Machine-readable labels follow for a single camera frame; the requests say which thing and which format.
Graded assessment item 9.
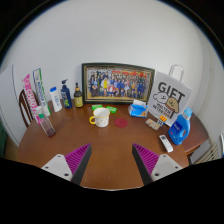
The white mug with yellow rim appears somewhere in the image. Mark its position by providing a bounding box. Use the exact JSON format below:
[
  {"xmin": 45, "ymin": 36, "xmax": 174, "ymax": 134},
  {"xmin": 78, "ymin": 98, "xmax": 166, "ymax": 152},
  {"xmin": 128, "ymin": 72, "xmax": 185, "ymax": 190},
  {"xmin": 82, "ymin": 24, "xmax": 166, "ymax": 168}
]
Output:
[{"xmin": 88, "ymin": 106, "xmax": 111, "ymax": 129}]

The white printed paper gift bag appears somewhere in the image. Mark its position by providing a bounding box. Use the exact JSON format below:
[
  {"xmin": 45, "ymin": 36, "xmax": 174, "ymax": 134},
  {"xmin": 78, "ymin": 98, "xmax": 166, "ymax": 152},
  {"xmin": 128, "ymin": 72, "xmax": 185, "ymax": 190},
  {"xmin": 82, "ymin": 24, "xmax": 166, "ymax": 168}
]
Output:
[{"xmin": 146, "ymin": 64, "xmax": 194, "ymax": 128}]

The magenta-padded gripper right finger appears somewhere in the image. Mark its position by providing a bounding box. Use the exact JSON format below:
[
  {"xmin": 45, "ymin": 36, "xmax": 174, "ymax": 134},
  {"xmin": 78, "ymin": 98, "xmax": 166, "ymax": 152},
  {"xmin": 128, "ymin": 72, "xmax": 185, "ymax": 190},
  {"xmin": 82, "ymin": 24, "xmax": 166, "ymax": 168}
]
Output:
[{"xmin": 131, "ymin": 143, "xmax": 184, "ymax": 186}]

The flat round red coaster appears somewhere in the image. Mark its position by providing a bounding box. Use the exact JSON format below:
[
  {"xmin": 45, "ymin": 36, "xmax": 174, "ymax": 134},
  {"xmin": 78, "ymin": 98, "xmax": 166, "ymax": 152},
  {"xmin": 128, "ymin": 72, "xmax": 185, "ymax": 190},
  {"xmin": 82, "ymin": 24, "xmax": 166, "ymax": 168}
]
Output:
[{"xmin": 114, "ymin": 117, "xmax": 129, "ymax": 129}]

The dark blue pump bottle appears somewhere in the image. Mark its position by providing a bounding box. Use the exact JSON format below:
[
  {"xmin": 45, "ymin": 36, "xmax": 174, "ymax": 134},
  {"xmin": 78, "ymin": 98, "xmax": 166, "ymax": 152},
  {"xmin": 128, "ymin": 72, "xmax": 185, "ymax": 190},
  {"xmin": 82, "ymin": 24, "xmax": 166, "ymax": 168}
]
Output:
[{"xmin": 60, "ymin": 78, "xmax": 73, "ymax": 110}]

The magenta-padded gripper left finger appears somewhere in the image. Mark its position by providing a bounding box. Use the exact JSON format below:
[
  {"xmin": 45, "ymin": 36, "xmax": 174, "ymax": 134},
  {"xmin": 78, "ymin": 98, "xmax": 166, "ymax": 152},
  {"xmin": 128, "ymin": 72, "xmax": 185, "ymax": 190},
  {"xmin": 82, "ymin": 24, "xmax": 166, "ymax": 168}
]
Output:
[{"xmin": 41, "ymin": 143, "xmax": 93, "ymax": 186}]

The white radiator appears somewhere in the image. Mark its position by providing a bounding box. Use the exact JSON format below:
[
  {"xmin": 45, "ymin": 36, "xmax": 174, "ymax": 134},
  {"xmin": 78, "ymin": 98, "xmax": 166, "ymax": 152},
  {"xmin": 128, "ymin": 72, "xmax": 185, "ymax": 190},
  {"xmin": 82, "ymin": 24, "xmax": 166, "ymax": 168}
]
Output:
[{"xmin": 194, "ymin": 142, "xmax": 221, "ymax": 165}]

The brown wooden chair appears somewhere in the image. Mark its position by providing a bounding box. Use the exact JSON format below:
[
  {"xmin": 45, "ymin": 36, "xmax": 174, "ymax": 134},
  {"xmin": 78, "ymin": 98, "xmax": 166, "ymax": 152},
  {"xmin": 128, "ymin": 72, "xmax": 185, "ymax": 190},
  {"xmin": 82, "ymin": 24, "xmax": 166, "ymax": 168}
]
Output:
[{"xmin": 18, "ymin": 88, "xmax": 36, "ymax": 129}]

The blue detergent bottle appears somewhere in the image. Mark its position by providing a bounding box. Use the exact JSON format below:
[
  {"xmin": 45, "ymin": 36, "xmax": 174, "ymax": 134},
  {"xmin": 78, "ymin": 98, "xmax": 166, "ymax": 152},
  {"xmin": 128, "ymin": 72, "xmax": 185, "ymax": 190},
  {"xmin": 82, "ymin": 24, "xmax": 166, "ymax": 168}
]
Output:
[{"xmin": 167, "ymin": 107, "xmax": 194, "ymax": 146}]

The blue tissue pack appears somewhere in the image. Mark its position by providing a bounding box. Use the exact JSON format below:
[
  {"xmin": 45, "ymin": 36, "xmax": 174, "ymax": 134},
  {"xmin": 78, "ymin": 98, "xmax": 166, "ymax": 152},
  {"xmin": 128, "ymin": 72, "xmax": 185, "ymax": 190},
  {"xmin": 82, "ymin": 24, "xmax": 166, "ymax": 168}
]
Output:
[{"xmin": 127, "ymin": 99, "xmax": 149, "ymax": 119}]

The amber pump bottle yellow label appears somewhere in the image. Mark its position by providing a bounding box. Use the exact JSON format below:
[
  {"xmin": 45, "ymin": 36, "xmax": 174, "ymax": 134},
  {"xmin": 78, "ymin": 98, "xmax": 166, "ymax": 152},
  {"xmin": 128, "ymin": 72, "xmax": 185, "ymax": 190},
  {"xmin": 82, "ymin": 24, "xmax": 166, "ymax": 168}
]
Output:
[{"xmin": 73, "ymin": 82, "xmax": 85, "ymax": 109}]

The small floral pouch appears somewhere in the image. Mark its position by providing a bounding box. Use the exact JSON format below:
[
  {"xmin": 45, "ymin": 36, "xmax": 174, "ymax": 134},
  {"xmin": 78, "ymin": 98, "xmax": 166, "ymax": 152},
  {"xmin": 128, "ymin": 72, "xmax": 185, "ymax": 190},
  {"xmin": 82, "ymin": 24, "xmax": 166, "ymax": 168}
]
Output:
[{"xmin": 144, "ymin": 118, "xmax": 161, "ymax": 131}]

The white bottle with blue cap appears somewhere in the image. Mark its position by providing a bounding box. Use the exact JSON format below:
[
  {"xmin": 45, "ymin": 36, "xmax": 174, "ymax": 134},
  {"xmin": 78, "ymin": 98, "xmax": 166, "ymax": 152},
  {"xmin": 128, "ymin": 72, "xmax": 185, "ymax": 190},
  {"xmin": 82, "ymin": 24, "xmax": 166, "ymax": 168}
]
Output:
[{"xmin": 49, "ymin": 86, "xmax": 64, "ymax": 113}]

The black-framed group picture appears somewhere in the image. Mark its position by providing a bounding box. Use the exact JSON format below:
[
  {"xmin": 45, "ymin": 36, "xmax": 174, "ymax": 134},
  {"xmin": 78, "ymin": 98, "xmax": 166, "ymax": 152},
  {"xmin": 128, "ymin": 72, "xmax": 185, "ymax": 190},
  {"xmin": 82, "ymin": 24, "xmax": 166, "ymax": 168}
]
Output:
[{"xmin": 81, "ymin": 62, "xmax": 156, "ymax": 105}]

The small puzzle cube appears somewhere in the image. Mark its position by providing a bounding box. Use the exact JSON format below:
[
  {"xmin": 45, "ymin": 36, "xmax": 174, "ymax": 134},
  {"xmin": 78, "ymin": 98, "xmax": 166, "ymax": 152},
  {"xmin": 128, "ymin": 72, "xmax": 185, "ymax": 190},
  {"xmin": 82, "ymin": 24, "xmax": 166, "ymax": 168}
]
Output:
[{"xmin": 156, "ymin": 115, "xmax": 168, "ymax": 128}]

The white remote control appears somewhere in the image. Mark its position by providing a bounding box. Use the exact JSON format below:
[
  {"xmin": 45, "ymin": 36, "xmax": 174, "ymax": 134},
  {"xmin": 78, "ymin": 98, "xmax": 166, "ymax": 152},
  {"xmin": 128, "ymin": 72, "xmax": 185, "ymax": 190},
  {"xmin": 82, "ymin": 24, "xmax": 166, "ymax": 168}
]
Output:
[{"xmin": 158, "ymin": 134, "xmax": 175, "ymax": 154}]

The pink shuttlecock tube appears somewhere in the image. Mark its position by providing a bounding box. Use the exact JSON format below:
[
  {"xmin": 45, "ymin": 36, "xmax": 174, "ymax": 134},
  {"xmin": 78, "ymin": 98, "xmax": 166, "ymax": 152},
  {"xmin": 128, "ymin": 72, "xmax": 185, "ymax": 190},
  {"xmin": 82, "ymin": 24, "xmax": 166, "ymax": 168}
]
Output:
[{"xmin": 21, "ymin": 73, "xmax": 42, "ymax": 125}]

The clear green-labelled drink bottle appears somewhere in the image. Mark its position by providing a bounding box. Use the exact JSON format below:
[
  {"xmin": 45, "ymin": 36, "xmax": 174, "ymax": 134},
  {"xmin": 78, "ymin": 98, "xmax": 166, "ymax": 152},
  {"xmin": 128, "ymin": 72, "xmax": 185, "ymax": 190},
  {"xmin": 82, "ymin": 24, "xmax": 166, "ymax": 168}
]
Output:
[{"xmin": 34, "ymin": 105, "xmax": 57, "ymax": 138}]

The white shuttlecock tube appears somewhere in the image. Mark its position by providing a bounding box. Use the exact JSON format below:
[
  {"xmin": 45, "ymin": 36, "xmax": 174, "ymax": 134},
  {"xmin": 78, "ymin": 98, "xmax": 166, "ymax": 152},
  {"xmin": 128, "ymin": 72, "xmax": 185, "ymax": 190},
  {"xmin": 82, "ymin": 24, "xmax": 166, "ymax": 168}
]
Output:
[{"xmin": 32, "ymin": 67, "xmax": 52, "ymax": 118}]

